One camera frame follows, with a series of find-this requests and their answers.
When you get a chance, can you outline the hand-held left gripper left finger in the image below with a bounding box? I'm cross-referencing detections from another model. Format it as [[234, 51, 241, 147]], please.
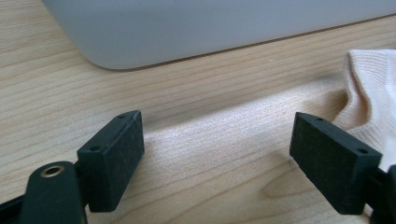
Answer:
[[76, 109, 146, 214]]

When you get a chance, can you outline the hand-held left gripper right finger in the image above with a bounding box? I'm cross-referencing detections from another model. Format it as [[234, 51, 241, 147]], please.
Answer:
[[289, 111, 383, 216]]

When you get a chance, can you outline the cream sock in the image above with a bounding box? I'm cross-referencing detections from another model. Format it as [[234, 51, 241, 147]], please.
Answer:
[[331, 49, 396, 174]]

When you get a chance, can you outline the white compartment box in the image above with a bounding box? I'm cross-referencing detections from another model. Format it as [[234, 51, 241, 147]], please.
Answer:
[[40, 0, 396, 71]]

